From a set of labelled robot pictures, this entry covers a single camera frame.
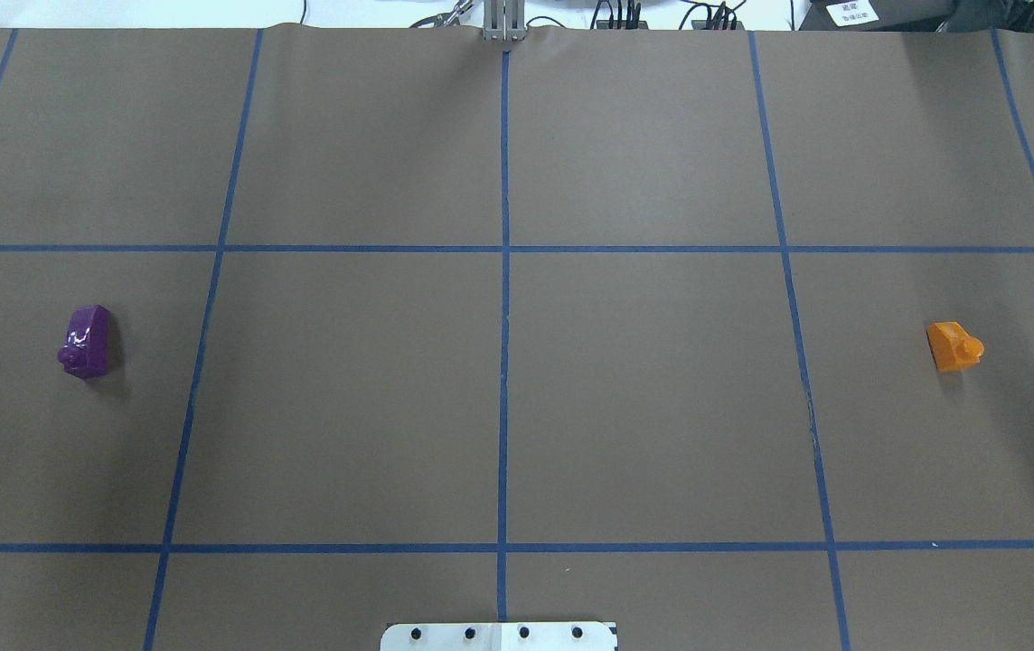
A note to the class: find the metal mounting plate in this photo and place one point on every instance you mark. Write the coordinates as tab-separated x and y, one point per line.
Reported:
535	635

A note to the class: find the brown paper table mat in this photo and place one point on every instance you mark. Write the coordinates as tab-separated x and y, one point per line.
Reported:
407	327

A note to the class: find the aluminium frame post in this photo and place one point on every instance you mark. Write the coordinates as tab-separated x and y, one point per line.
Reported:
504	20

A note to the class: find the purple trapezoid block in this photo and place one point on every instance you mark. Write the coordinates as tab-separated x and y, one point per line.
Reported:
84	353

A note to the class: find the orange trapezoid block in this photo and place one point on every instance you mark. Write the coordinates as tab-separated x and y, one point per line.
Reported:
953	349

